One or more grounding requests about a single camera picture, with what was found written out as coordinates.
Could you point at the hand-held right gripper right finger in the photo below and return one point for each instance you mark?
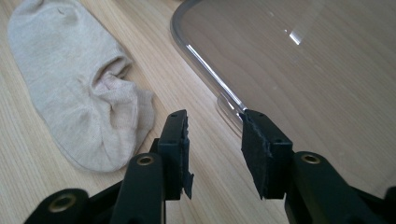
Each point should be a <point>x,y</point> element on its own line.
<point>271,155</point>

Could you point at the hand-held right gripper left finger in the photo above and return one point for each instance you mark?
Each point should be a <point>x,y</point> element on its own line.
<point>174,149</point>

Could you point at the transparent plastic lid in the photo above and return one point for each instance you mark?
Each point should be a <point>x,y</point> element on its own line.
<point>295,77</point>

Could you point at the beige ankle sock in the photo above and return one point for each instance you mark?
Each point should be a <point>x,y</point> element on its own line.
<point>71,93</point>

